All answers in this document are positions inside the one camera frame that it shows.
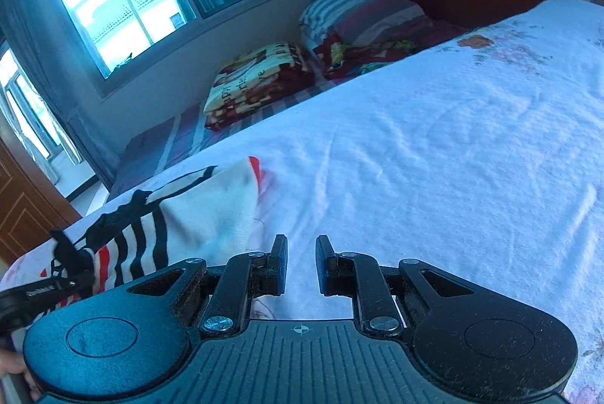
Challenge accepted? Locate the white floral blanket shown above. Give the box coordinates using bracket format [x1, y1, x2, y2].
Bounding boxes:
[0, 0, 604, 404]

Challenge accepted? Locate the folded printed blanket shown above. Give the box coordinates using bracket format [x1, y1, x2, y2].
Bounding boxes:
[203, 41, 318, 132]

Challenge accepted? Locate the striped pillow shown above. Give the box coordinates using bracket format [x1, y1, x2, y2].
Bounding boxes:
[299, 0, 426, 52]

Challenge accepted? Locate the narrow window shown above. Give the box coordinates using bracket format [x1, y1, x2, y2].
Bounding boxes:
[0, 38, 82, 184]

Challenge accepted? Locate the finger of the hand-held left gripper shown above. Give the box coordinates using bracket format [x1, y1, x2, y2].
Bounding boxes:
[49, 229, 95, 287]

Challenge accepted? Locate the black red white striped garment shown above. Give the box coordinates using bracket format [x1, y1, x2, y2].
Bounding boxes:
[40, 156, 263, 308]

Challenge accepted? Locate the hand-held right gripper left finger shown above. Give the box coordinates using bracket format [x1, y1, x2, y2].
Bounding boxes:
[125, 234, 290, 339]

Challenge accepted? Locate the red printed cloth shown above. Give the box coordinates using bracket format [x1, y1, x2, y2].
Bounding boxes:
[313, 19, 455, 78]

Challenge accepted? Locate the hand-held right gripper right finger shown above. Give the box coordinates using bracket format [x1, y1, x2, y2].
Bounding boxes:
[314, 235, 477, 335]

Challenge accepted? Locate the brown wooden door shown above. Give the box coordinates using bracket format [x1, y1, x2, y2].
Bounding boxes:
[0, 129, 84, 267]

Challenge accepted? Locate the person's left hand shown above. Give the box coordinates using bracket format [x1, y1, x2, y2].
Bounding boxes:
[0, 348, 43, 402]

